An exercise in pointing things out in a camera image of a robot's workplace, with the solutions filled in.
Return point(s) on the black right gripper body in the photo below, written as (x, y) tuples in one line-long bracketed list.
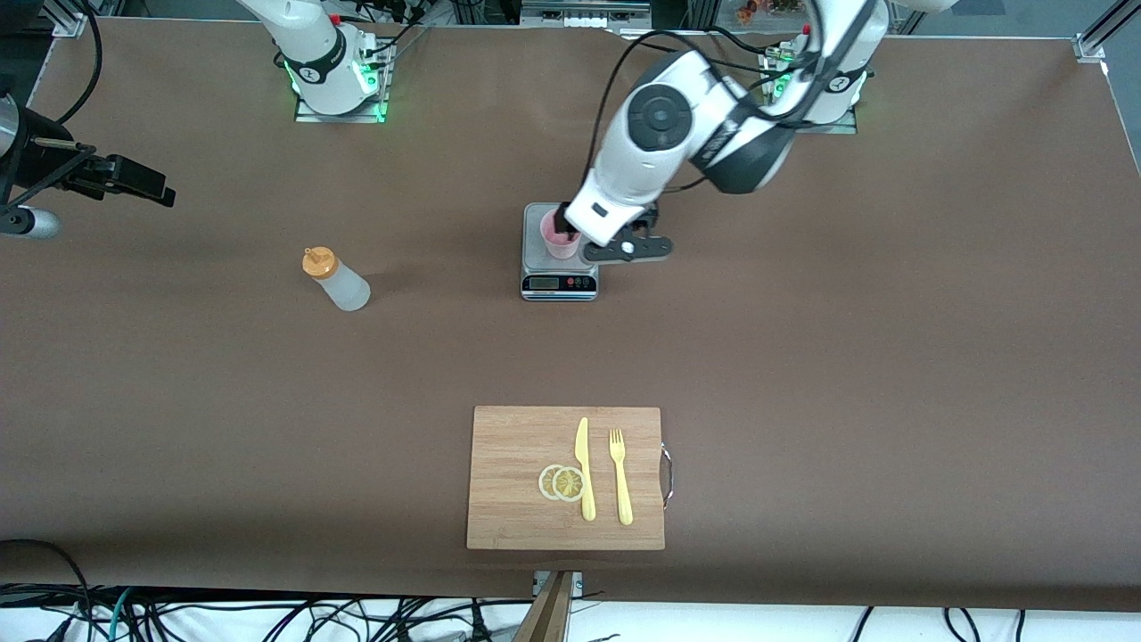
[(46, 162)]

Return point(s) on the pink plastic cup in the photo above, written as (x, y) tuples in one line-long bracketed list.
[(557, 250)]

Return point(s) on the translucent sauce bottle orange cap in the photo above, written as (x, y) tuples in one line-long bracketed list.
[(343, 287)]

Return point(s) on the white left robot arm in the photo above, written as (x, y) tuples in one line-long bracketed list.
[(660, 116)]

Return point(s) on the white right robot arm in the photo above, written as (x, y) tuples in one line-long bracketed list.
[(312, 62)]

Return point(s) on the silver digital kitchen scale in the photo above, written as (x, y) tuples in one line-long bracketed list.
[(559, 285)]

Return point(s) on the wooden cutting board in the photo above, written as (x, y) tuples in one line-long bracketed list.
[(508, 464)]

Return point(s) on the lemon slice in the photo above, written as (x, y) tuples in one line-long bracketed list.
[(545, 482), (569, 484)]

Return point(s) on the brown table cover sheet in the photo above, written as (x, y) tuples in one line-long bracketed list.
[(802, 446)]

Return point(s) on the yellow plastic fork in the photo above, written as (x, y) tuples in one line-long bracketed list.
[(624, 499)]

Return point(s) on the yellow plastic knife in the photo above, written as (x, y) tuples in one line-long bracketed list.
[(588, 499)]

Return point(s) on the aluminium frame profile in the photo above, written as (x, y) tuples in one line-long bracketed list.
[(67, 22), (1092, 45)]

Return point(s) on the silver frame rail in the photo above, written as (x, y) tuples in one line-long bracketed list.
[(588, 11)]

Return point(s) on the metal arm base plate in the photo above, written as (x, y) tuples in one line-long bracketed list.
[(365, 119), (838, 128)]

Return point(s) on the small metal bracket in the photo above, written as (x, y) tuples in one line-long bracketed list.
[(578, 584)]

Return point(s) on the wooden post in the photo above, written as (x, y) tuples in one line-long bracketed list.
[(548, 615)]

